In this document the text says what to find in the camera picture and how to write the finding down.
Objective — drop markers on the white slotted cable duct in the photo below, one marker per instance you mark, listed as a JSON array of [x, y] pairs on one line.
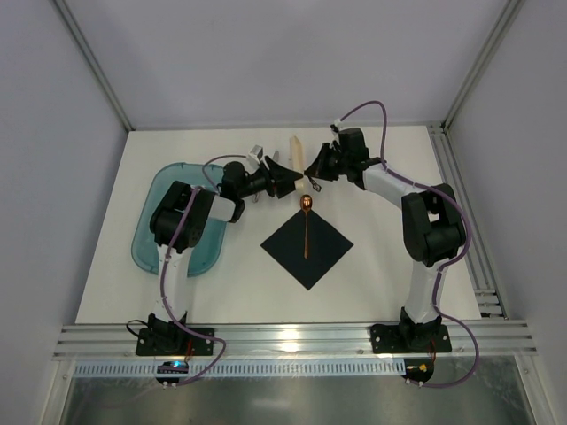
[[228, 368]]

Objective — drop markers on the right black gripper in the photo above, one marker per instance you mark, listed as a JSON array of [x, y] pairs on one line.
[[330, 159]]

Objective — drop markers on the aluminium frame post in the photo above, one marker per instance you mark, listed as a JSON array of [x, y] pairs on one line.
[[74, 29], [492, 43]]

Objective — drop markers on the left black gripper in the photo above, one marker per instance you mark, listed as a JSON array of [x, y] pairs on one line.
[[273, 177]]

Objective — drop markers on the aluminium rail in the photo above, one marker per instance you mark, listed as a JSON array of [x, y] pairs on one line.
[[311, 340], [479, 266]]

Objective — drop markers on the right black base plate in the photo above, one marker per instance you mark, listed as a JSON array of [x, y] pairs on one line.
[[388, 339]]

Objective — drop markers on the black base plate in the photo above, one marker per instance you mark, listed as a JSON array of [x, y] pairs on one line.
[[164, 338], [388, 339]]

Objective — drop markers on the iridescent fork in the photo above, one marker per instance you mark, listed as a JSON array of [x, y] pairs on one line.
[[315, 185]]

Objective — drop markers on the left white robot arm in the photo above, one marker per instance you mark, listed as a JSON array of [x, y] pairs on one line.
[[178, 224]]

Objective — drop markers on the beige cutlery case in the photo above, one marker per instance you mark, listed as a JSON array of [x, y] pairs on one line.
[[296, 155]]

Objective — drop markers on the right aluminium frame post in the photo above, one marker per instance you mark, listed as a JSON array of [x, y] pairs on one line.
[[492, 43]]

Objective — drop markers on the copper spoon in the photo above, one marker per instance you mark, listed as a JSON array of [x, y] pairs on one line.
[[306, 204]]

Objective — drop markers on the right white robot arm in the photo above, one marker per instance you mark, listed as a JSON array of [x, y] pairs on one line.
[[434, 236]]

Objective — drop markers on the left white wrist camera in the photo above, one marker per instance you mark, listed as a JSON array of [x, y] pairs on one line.
[[255, 156]]

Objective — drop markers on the black paper napkin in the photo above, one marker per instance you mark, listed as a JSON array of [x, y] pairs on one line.
[[327, 246]]

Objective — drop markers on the right side aluminium rail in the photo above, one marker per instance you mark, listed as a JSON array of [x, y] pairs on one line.
[[479, 266]]

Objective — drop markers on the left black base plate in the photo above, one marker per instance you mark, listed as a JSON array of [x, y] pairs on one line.
[[164, 338]]

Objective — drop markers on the left aluminium frame post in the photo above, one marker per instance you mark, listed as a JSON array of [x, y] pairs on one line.
[[74, 29]]

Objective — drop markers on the aluminium front rail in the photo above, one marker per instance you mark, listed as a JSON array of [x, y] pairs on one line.
[[311, 340]]

